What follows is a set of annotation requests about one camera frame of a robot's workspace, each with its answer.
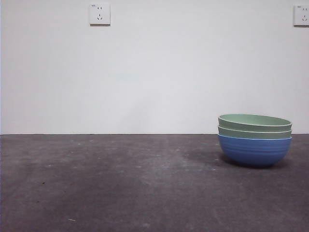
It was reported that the white wall socket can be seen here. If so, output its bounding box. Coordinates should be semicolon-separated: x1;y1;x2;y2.
293;4;309;27
89;2;112;26

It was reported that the pale green ribbed bowl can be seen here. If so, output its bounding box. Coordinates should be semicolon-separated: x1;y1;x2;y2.
218;114;293;132
217;124;293;140

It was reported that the blue ribbed bowl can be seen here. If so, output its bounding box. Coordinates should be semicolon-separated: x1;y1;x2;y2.
217;133;293;169

